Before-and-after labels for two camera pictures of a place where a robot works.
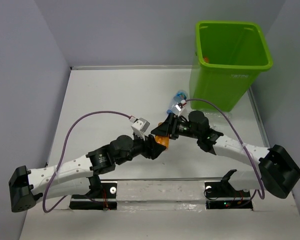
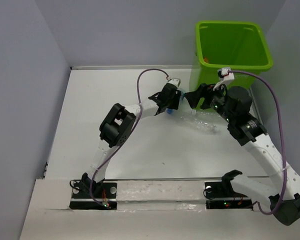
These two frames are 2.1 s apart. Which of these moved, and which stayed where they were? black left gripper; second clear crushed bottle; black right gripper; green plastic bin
Moved: black right gripper; black left gripper
Stayed: second clear crushed bottle; green plastic bin
